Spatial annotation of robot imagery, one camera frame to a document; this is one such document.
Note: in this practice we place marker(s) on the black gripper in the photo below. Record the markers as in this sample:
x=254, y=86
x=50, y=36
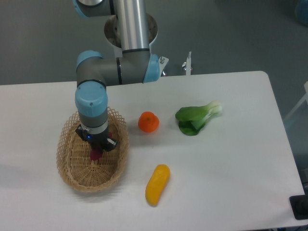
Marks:
x=99, y=141

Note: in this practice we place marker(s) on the purple sweet potato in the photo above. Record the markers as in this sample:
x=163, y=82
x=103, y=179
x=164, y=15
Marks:
x=95, y=154

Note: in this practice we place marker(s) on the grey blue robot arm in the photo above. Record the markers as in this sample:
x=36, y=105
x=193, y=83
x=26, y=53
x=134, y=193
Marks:
x=94, y=73

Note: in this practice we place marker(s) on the woven wicker basket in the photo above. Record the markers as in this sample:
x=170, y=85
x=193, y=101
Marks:
x=73, y=156

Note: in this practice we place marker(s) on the orange tangerine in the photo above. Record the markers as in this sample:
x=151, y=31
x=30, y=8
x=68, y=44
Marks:
x=148, y=122

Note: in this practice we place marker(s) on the yellow mango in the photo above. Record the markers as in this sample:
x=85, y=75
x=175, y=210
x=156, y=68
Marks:
x=156, y=184

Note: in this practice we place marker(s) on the green bok choy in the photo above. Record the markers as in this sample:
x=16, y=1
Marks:
x=192, y=119

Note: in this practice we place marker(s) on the black device at edge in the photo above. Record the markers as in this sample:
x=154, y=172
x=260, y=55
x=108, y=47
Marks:
x=299, y=205

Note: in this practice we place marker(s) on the white clamp bracket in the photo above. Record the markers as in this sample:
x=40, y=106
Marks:
x=187, y=65

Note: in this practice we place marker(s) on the white frame right edge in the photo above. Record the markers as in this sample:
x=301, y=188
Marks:
x=298, y=109

